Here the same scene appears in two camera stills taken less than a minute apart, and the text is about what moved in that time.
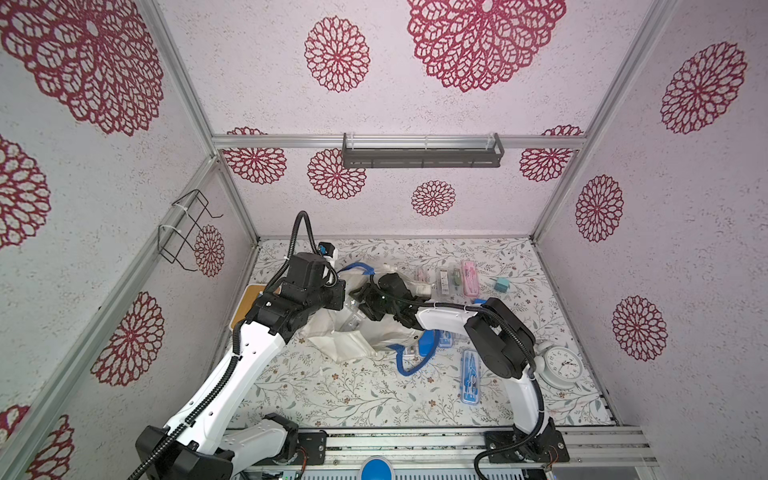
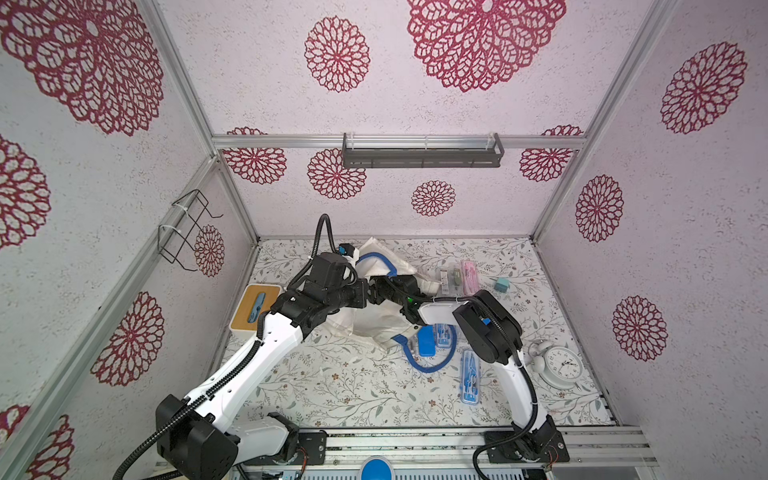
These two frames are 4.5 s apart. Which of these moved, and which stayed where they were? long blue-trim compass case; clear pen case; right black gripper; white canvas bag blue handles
Moved: white canvas bag blue handles
Stayed: clear pen case; long blue-trim compass case; right black gripper
